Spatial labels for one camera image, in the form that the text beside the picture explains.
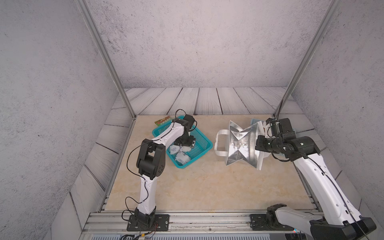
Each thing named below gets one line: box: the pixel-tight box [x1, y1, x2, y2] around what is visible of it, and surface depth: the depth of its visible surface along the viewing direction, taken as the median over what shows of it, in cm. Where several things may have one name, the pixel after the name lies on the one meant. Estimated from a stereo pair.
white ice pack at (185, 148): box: [179, 145, 192, 152], surface depth 98 cm
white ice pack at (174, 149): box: [169, 145, 180, 155], surface depth 98 cm
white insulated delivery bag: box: [214, 120, 264, 171], surface depth 98 cm
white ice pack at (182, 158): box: [175, 151, 191, 165], surface depth 95 cm
